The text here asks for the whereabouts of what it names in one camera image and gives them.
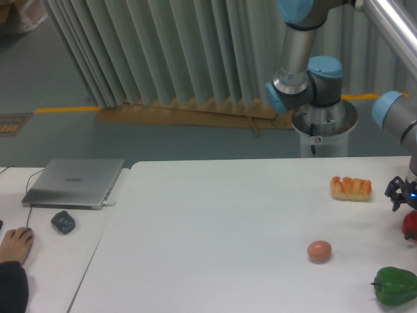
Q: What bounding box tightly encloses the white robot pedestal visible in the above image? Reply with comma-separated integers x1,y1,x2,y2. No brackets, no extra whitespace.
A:
292,100,358,158

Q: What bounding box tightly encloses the orange bread toy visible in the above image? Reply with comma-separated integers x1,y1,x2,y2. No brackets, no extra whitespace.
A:
330,176,372,201

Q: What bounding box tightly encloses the silver laptop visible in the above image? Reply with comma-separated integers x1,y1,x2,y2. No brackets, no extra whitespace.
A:
22,158,124,209

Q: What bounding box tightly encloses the pale green curtain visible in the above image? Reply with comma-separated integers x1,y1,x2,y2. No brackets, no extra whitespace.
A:
38,0,417,110

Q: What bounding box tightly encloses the person's bare hand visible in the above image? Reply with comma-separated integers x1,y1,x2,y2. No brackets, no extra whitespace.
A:
0,227,34,265

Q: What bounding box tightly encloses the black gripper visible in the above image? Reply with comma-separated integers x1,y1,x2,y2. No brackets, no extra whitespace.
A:
384,176,416,212

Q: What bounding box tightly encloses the black sleeved forearm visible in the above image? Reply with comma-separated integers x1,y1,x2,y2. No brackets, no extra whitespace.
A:
1,261,29,312

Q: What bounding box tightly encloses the red bell pepper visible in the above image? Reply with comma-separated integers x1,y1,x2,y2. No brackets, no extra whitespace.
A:
402,210,417,241

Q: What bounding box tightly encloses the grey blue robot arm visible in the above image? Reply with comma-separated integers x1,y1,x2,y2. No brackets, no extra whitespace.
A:
265,1,416,209

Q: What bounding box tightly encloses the brown cardboard sheet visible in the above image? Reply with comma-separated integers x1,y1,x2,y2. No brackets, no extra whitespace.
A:
95,97,293,136

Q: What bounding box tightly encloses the black mouse cable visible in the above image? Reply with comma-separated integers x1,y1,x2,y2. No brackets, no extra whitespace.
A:
0,165,46,229

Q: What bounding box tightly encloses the green bell pepper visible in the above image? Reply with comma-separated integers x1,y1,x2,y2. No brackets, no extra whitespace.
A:
371,267,416,306

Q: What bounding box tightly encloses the black round controller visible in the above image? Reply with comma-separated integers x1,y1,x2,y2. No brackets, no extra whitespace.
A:
51,211,76,235

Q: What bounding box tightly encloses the brown egg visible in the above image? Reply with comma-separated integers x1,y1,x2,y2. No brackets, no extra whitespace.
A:
307,241,332,263

